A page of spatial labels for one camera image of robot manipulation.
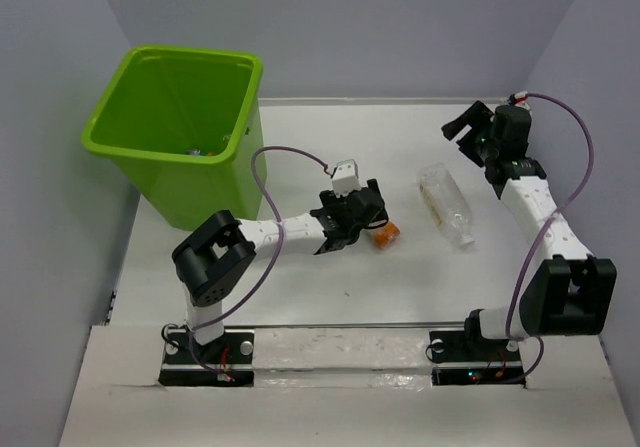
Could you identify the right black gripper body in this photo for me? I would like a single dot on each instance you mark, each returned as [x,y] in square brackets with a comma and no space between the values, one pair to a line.
[485,160]

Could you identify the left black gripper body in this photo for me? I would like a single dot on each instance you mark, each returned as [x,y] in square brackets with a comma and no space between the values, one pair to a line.
[330,201]

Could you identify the orange drink bottle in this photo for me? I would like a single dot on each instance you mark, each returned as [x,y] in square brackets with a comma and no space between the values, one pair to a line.
[385,235]

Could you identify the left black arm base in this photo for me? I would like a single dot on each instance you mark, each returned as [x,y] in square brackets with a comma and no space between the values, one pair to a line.
[224,363]

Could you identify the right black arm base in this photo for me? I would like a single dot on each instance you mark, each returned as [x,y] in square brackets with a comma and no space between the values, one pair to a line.
[458,361]

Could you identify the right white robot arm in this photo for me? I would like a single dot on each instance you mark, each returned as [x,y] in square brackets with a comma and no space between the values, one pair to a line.
[562,289]

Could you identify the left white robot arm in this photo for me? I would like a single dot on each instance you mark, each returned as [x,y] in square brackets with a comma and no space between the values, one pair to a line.
[211,261]

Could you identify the green plastic bin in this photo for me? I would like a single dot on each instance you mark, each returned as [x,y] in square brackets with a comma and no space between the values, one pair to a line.
[165,99]

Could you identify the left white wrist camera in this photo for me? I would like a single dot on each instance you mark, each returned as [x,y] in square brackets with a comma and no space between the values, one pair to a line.
[345,178]

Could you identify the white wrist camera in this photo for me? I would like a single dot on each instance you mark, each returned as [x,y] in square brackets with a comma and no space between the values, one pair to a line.
[520,100]
[345,178]

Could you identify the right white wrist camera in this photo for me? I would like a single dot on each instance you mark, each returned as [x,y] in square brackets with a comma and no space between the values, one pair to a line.
[520,100]

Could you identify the aluminium table edge rail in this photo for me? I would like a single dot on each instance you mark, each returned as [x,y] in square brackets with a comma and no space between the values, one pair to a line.
[370,101]

